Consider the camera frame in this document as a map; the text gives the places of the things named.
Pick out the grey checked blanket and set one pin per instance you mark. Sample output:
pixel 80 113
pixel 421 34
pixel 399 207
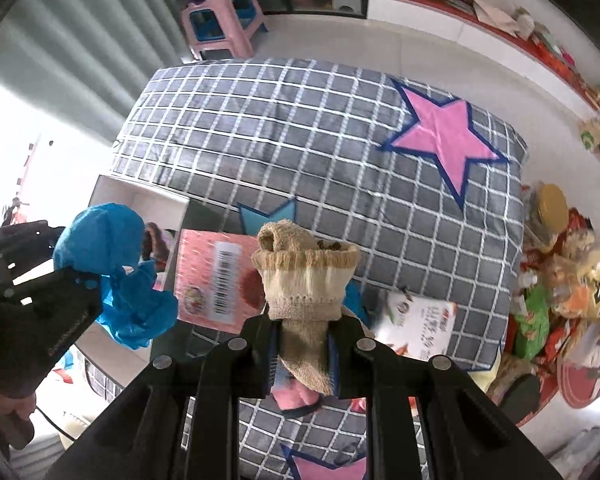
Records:
pixel 280 125

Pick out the pink plastic stool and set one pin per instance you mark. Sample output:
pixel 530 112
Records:
pixel 215 0

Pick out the round red tray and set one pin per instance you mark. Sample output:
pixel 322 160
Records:
pixel 580 390

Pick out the grey-green curtain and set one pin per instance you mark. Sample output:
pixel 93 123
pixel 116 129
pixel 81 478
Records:
pixel 80 35

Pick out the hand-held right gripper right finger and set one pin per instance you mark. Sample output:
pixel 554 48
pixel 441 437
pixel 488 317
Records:
pixel 347 360

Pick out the white counter with red top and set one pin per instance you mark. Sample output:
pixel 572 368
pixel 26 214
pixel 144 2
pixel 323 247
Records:
pixel 430 20

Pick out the person's left hand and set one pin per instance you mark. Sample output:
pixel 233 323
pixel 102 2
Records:
pixel 24 406

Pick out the dark brown soft toy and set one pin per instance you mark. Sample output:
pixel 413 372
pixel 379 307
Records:
pixel 156 241

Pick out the pink slipper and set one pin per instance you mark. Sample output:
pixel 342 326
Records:
pixel 295 397

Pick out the blue cloth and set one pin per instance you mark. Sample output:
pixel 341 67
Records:
pixel 105 235

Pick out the beige sock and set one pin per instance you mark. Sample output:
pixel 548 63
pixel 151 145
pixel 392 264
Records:
pixel 300 285

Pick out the jar with gold lid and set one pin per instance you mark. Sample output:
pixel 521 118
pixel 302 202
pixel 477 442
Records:
pixel 552 207

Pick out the white packet with red print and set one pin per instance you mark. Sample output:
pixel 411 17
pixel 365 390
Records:
pixel 420 325

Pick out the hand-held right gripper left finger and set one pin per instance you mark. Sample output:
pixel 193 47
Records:
pixel 257 355

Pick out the pile of snack packets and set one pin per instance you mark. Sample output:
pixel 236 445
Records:
pixel 535 320

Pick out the white storage box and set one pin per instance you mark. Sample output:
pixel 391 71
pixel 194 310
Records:
pixel 130 195

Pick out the pink packet with label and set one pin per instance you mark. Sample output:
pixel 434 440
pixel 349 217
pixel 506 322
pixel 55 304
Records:
pixel 200 280

